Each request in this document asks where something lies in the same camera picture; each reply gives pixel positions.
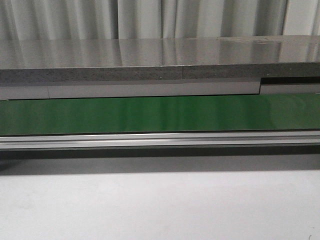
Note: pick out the grey stone counter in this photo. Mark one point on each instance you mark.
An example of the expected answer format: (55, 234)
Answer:
(97, 68)

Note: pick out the green conveyor belt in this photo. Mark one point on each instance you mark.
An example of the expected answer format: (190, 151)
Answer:
(160, 114)

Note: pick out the white pleated curtain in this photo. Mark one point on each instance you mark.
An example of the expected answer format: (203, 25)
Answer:
(156, 19)

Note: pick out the aluminium conveyor side rail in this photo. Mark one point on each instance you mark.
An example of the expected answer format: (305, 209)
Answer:
(225, 138)

